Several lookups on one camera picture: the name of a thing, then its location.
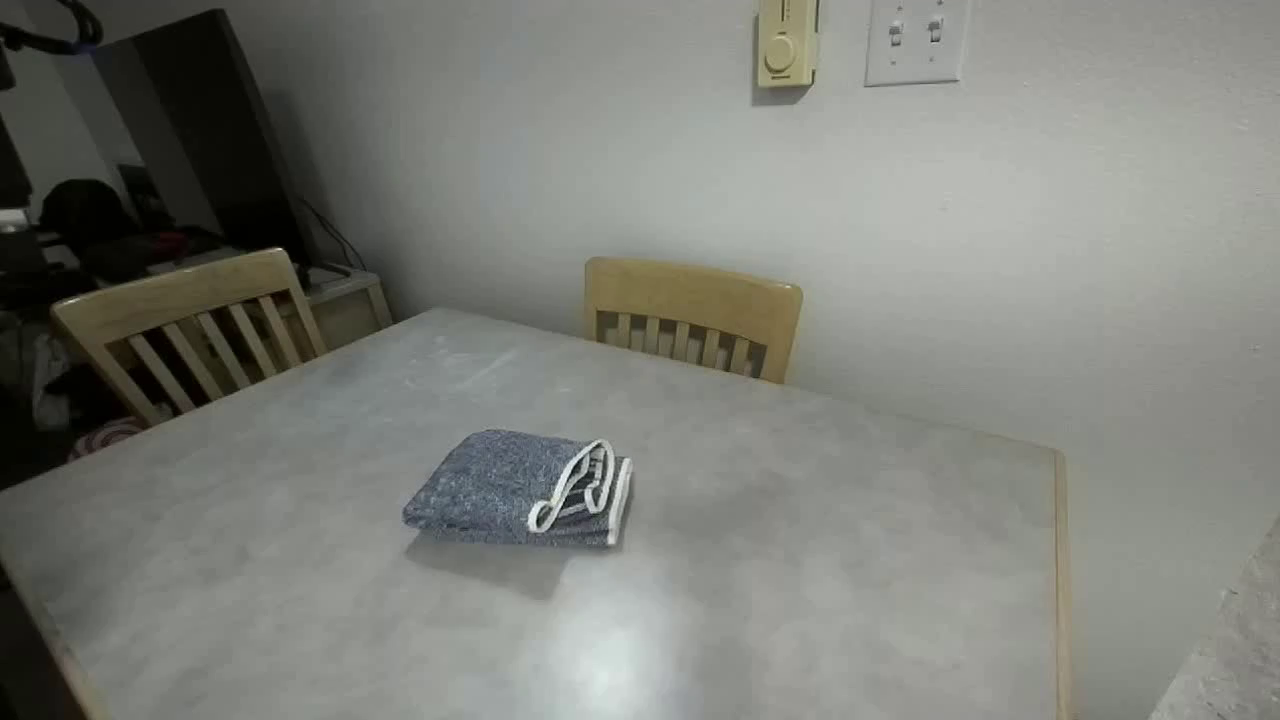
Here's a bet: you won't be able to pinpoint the blue-grey towel white trim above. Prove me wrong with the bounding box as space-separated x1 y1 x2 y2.
398 425 641 552

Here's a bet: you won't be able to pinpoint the light wooden chair short slats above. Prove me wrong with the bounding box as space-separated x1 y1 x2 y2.
578 250 807 387

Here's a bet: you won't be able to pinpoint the beige low cabinet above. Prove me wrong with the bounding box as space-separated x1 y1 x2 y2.
301 262 395 351

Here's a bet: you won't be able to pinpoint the slatted light wooden chair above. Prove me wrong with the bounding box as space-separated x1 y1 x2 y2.
46 243 333 431

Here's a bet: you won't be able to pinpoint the dark tall panel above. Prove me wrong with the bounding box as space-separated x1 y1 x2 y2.
92 9 305 257

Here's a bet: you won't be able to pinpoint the pink cloth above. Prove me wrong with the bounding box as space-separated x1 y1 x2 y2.
71 414 139 460

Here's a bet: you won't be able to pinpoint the black bag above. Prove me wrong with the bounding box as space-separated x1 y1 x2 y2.
37 175 144 250

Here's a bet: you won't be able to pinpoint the speckled grey countertop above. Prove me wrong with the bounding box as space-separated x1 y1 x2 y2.
1147 515 1280 720

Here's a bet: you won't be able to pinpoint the beige wall thermostat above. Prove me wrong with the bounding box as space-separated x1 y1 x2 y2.
750 0 819 95

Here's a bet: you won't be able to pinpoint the white wall switch plate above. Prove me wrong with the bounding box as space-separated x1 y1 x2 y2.
861 0 974 91

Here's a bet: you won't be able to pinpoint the black cable blue plug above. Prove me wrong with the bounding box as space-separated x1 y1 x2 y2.
0 0 109 59

